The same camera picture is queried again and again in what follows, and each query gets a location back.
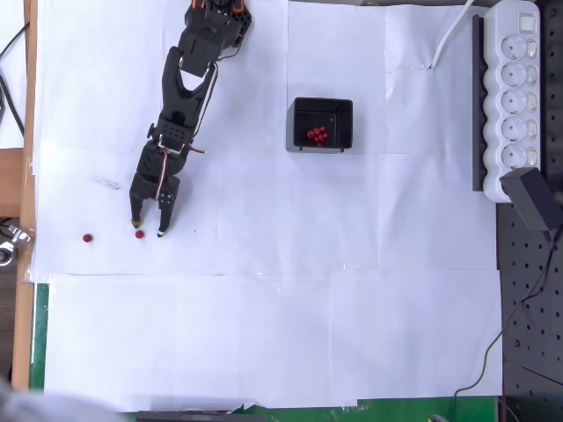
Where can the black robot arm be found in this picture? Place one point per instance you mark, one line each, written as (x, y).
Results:
(184, 88)

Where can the black robot base orange clips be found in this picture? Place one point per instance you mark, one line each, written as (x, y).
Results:
(196, 4)

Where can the black open box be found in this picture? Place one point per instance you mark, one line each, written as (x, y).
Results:
(343, 127)

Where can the metal clamp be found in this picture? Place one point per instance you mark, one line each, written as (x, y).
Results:
(13, 242)

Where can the wooden board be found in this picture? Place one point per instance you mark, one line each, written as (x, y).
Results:
(28, 88)

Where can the green mat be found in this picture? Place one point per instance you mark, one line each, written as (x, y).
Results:
(39, 329)

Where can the white paper table cover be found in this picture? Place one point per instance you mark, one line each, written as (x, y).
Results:
(264, 329)

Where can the grey ribbed panel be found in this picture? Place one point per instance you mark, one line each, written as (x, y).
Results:
(9, 316)

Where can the flat black device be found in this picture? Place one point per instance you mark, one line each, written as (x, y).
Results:
(198, 416)

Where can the grey blurred object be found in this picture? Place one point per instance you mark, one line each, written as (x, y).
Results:
(39, 404)

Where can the white power strip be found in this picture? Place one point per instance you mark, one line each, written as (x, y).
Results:
(512, 110)

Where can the black power adapter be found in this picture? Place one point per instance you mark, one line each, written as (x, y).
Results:
(528, 200)

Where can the black pegboard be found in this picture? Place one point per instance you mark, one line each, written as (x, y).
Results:
(532, 334)

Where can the black rail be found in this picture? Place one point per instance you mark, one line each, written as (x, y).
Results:
(477, 110)

